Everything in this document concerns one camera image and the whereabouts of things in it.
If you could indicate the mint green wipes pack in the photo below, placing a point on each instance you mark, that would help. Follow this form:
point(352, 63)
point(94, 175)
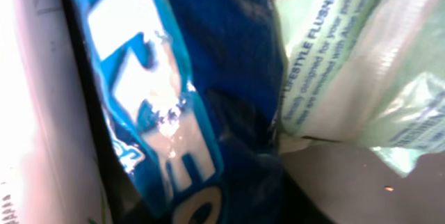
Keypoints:
point(363, 72)

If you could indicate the white cream tube gold cap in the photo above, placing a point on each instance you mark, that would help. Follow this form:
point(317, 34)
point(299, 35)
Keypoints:
point(49, 170)

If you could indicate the blue Oreo cookie pack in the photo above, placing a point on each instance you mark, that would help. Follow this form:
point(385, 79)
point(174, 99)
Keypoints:
point(188, 91)

